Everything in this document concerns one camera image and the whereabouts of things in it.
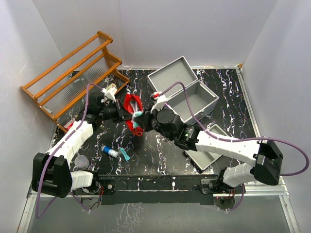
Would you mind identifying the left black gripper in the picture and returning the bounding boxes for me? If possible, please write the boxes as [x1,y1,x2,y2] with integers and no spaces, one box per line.
[99,99,135,123]

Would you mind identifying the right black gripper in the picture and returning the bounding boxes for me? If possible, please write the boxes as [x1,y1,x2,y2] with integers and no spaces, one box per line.
[135,105,175,141]

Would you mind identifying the teal mask packet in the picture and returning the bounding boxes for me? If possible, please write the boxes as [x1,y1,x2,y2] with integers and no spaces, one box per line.
[130,100,143,129]

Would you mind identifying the red first aid pouch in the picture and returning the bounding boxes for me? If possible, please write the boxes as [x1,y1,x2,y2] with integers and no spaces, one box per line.
[124,94,143,133]

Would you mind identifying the orange handled scissors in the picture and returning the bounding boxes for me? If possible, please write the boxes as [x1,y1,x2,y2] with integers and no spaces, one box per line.
[133,131,143,136]

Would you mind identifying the teal small packet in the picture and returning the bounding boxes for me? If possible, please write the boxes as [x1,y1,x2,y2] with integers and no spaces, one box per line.
[119,148,131,161]

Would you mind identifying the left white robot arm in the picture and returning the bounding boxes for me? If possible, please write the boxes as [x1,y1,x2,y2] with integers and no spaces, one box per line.
[32,94,142,198]

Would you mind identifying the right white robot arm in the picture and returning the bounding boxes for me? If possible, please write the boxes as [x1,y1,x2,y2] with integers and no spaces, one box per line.
[133,109,283,193]

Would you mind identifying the white medicine box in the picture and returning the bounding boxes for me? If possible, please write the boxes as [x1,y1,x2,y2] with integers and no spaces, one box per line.
[107,83,118,92]

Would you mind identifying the blue white tube bottle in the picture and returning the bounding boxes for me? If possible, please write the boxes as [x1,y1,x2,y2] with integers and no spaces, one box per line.
[101,145,120,158]

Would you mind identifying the red white small box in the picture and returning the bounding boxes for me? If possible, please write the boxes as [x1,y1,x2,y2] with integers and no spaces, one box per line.
[64,118,76,131]

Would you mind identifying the wooden shelf rack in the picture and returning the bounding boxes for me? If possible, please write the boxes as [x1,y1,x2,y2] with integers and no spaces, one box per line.
[20,31,130,132]

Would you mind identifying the grey metal case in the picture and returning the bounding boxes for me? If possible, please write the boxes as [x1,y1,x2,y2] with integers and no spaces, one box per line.
[148,56,219,125]

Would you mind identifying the clear plastic cup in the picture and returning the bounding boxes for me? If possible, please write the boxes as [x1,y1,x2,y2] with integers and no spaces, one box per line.
[74,155,90,170]

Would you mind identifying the grey divider tray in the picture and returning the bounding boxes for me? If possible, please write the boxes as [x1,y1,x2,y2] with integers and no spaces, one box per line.
[184,124,228,171]

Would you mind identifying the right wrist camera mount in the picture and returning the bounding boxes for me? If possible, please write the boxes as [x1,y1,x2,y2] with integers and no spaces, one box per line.
[151,91,167,113]

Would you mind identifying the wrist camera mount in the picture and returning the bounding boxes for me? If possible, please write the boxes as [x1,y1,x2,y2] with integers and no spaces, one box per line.
[151,91,167,113]
[101,87,117,102]

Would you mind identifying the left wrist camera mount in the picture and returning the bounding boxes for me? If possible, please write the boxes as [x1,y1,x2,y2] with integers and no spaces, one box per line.
[101,87,117,102]

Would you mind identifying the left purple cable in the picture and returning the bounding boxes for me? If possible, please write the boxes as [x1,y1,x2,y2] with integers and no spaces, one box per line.
[35,83,107,219]

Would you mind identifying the purple cable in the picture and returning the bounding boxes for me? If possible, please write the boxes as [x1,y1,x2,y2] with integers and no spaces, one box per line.
[159,82,311,212]
[35,83,107,219]

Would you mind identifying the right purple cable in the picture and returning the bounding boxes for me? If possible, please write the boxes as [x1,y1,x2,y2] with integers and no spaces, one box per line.
[159,82,311,212]

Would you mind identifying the black base frame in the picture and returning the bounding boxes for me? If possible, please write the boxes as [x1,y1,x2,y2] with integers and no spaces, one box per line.
[72,173,246,206]

